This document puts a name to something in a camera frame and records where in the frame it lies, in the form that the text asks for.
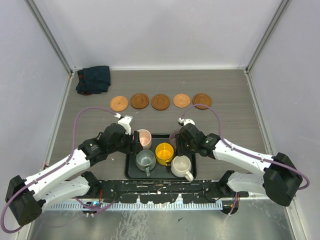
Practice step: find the light cork coaster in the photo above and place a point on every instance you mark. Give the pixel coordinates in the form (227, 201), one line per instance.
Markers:
(181, 100)
(119, 103)

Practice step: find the yellow mug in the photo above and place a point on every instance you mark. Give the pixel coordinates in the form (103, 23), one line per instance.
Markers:
(164, 153)

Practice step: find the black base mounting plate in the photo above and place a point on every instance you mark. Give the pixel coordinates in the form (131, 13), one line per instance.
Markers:
(159, 192)

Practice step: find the grey glass mug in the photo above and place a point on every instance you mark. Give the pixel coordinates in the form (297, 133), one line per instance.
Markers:
(146, 161)

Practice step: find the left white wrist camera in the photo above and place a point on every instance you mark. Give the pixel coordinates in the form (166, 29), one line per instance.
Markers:
(125, 121)

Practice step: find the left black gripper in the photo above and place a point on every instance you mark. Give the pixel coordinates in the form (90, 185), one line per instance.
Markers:
(131, 147)

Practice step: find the dark wooden coaster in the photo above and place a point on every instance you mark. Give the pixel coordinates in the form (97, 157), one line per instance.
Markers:
(139, 101)
(202, 99)
(160, 102)

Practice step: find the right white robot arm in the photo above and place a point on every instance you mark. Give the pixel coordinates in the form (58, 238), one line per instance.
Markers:
(273, 176)

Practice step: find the pink ceramic mug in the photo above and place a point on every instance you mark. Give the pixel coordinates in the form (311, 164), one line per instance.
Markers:
(145, 140)

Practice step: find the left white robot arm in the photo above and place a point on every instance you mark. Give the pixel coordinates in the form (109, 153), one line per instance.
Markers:
(28, 197)

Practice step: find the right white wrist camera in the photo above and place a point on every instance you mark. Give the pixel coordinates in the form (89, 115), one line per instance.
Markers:
(184, 121)

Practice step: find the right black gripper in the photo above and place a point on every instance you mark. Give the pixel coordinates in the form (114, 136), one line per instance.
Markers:
(181, 147)

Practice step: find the purple glass mug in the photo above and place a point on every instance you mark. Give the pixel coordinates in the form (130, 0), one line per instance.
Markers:
(172, 138)

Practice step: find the white slotted cable duct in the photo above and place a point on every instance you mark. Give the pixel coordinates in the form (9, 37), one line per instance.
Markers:
(73, 205)

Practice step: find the white ceramic mug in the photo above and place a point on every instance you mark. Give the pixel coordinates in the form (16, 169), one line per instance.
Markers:
(181, 167)

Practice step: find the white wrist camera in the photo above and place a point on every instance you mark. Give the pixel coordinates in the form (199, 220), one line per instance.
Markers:
(125, 121)
(184, 121)

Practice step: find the dark blue folded cloth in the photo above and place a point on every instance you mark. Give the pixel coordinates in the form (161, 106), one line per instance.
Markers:
(93, 80)

